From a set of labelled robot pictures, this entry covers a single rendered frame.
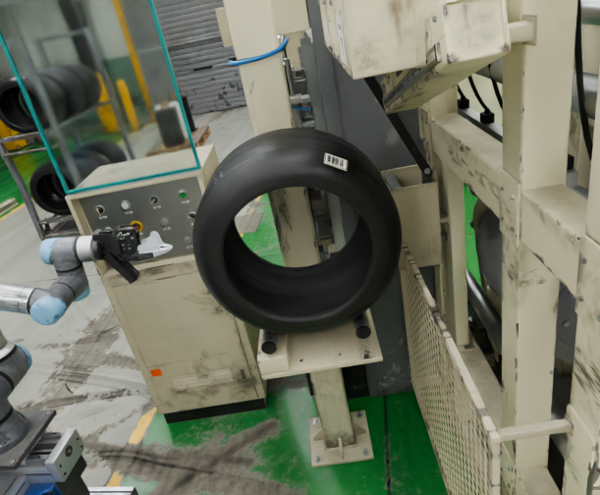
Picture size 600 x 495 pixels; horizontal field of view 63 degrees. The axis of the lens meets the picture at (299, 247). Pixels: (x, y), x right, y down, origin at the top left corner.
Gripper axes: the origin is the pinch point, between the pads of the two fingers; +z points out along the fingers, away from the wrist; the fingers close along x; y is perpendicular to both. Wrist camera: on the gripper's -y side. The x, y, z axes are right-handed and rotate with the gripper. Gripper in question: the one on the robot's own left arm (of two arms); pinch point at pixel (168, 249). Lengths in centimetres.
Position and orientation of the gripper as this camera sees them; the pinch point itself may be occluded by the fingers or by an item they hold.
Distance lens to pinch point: 145.9
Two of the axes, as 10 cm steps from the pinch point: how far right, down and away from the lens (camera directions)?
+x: -0.3, -4.7, 8.8
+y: -0.6, -8.8, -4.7
